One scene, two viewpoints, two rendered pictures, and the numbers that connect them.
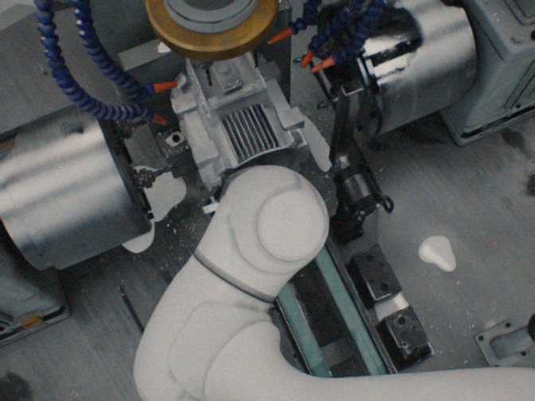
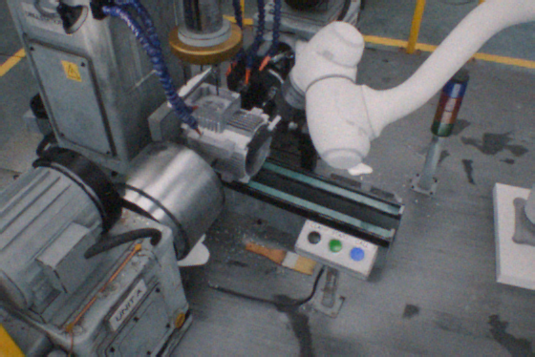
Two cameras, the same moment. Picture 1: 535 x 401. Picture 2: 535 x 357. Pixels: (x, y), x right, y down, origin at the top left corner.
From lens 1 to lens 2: 0.79 m
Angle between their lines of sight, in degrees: 32
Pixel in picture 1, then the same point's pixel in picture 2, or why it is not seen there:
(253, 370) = (381, 94)
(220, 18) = (224, 31)
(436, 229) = not seen: hidden behind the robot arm
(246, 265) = (339, 66)
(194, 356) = (353, 103)
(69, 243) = (194, 215)
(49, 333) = (187, 339)
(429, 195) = not seen: hidden behind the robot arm
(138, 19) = (139, 110)
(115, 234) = (213, 202)
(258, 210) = (333, 29)
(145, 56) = (164, 112)
